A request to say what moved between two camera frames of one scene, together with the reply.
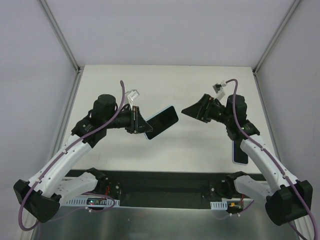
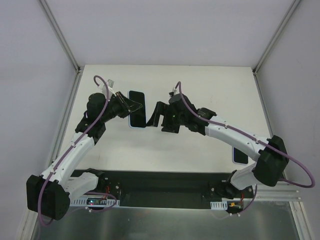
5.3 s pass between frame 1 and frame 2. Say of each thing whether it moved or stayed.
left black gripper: moved
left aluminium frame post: stayed
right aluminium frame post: stayed
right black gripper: moved
